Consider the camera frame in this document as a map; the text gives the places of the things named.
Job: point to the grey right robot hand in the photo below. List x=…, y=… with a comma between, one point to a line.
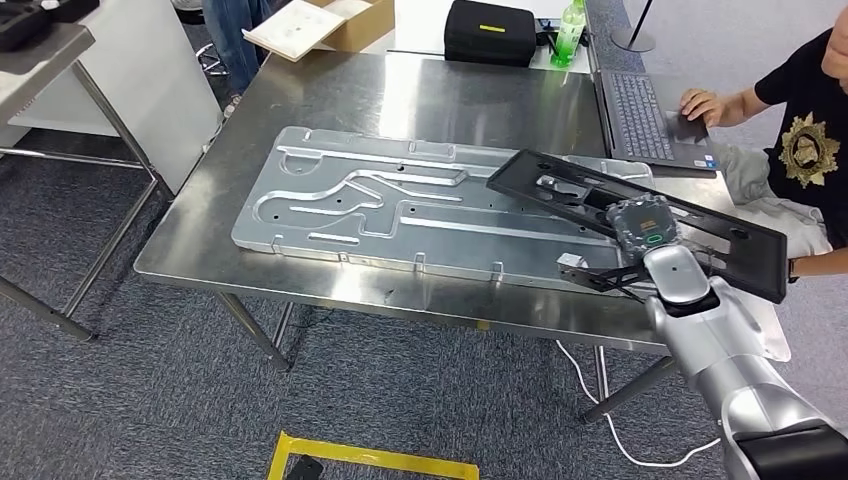
x=642, y=225

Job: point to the person's hand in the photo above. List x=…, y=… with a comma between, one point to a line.
x=703, y=106

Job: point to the black plastic panel part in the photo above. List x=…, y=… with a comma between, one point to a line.
x=755, y=265

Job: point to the person's forearm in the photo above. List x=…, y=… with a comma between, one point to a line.
x=745, y=107
x=821, y=266

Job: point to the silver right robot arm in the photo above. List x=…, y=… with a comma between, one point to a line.
x=722, y=358

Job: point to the steel workbench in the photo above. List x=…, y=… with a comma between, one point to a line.
x=397, y=93

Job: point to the grey laptop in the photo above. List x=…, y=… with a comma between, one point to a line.
x=639, y=119

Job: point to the round pole stand base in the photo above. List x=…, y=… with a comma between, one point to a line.
x=632, y=40

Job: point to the person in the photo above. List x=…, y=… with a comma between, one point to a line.
x=232, y=40
x=808, y=99

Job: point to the pale cloth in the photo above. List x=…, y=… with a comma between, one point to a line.
x=775, y=212

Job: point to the green plastic bottle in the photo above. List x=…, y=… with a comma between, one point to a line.
x=568, y=36

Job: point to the black wristwatch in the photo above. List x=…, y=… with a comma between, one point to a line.
x=792, y=270

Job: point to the stamped metal panel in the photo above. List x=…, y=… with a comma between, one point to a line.
x=430, y=238

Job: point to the black carry case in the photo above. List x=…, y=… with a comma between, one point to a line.
x=490, y=36

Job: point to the cardboard box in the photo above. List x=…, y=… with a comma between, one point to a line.
x=358, y=30

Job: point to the yellow floor tape square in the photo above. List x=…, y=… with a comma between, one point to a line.
x=371, y=456

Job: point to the black robot foot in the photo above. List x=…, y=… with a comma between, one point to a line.
x=305, y=469

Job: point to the chrome chair base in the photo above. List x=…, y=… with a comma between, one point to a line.
x=212, y=60

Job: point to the white cabinet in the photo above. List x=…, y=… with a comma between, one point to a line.
x=146, y=86

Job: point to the steel table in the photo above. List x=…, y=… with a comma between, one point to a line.
x=40, y=60

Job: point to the black tray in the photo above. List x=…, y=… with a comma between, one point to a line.
x=26, y=20

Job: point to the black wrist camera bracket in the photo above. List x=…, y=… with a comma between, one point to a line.
x=603, y=278

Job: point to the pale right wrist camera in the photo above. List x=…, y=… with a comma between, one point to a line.
x=571, y=260

